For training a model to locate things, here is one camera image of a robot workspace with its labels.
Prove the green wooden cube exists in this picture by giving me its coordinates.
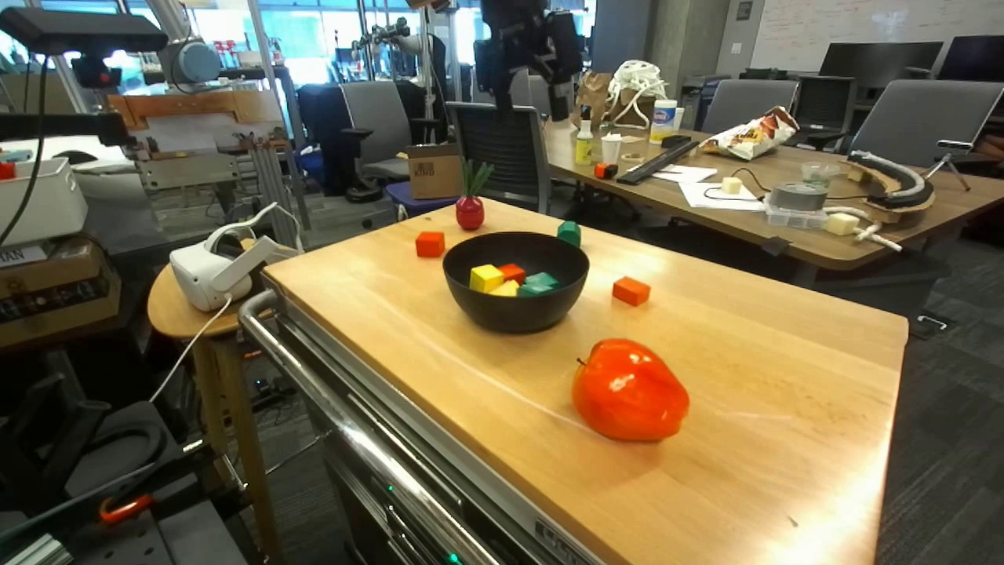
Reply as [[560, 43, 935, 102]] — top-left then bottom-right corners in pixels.
[[518, 275, 560, 298], [554, 219, 582, 249]]

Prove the red toy radish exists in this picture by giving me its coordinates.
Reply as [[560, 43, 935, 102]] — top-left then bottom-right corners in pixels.
[[455, 161, 494, 233]]

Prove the orange wooden cube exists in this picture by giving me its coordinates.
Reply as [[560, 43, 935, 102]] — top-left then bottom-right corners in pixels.
[[611, 278, 649, 306], [414, 233, 446, 259], [500, 264, 527, 282]]

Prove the black bowl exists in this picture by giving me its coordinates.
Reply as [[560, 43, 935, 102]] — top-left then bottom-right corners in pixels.
[[442, 233, 591, 334]]

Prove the orange toy apple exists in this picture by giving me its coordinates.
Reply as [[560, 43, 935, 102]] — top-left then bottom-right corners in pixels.
[[570, 338, 690, 444]]

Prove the yellow wooden block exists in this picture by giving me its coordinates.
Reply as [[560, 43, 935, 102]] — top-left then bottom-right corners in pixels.
[[488, 281, 520, 298], [468, 264, 504, 292]]

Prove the white paper sheet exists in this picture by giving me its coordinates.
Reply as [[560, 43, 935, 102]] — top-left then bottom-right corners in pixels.
[[658, 166, 766, 213]]

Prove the snack chip bag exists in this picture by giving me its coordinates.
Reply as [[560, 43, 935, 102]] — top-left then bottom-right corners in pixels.
[[701, 106, 800, 161]]

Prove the white VR headset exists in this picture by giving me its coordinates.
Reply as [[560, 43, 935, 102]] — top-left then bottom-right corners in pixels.
[[171, 200, 305, 310]]

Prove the round wooden stool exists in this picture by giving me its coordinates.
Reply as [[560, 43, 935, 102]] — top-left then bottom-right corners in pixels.
[[149, 268, 279, 558]]

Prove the wooden office desk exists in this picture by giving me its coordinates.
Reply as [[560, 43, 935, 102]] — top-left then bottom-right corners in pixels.
[[544, 123, 1004, 271]]

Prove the grey office chair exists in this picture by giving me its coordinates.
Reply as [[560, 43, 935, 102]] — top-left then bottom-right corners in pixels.
[[848, 80, 1004, 166]]

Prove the metal cart handle bar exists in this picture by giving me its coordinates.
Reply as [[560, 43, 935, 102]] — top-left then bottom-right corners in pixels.
[[243, 292, 500, 565]]

